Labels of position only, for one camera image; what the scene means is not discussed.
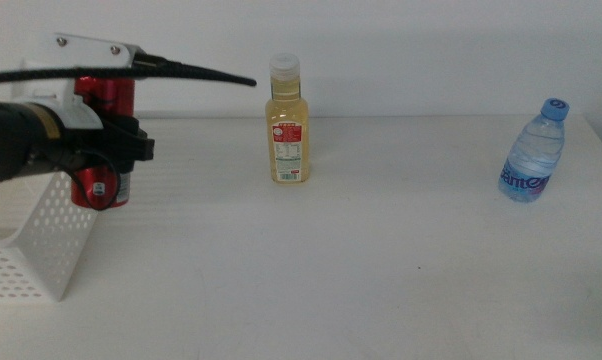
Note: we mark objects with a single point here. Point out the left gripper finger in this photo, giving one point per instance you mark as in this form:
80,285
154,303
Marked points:
128,142

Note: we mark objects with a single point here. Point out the red cola can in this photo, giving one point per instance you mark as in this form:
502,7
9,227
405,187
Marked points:
106,92

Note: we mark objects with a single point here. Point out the yellow juice bottle white cap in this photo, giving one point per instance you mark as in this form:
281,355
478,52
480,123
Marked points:
287,115

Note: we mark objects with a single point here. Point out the clear water bottle blue cap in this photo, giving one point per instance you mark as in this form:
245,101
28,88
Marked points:
531,160

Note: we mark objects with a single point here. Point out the white perforated plastic basket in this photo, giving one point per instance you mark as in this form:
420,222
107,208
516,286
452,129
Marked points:
53,292

